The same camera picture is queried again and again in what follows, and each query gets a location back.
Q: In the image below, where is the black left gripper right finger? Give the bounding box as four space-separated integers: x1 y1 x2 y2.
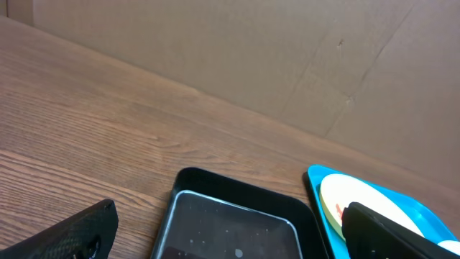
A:
341 202 459 259

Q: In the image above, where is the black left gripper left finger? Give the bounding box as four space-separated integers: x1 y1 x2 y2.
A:
1 199 119 259

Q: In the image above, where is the yellow plate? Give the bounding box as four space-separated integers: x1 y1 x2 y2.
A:
319 173 423 240

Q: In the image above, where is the light blue plate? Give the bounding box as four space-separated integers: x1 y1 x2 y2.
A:
438 240 460 255

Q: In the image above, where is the teal plastic serving tray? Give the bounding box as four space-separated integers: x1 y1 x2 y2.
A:
303 165 458 258

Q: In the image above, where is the black water tray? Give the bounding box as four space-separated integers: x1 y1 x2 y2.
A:
151 168 328 259

